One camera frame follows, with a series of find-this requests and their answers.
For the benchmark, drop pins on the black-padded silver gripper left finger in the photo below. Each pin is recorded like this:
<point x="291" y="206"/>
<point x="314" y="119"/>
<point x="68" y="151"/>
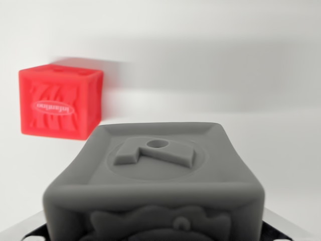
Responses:
<point x="22" y="232"/>

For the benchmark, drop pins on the black-padded silver gripper right finger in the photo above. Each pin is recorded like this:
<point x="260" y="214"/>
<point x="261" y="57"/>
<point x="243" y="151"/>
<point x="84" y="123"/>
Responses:
<point x="283" y="229"/>

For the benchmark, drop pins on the grey embossed toy cube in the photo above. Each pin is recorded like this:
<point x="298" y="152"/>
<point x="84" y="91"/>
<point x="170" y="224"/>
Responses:
<point x="155" y="190"/>

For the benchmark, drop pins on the red embossed toy cube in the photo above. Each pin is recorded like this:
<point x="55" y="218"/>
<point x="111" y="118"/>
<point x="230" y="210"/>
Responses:
<point x="60" y="105"/>

